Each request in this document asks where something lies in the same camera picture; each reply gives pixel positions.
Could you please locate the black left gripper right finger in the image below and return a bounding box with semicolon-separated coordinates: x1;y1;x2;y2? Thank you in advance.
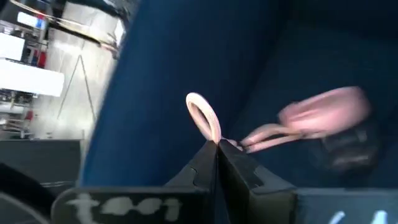
218;139;398;224

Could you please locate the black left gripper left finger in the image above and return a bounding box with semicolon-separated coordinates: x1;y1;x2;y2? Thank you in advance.
50;139;218;224

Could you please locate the pink rubber tubing bundle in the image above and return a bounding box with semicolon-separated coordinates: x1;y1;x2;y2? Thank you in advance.
185;86;373;154

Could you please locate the navy white striped fabric basket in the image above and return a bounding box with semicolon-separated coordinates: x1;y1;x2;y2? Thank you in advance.
79;0;398;190

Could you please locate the white shelf board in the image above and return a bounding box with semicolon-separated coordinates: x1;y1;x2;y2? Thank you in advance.
0;58;65;97

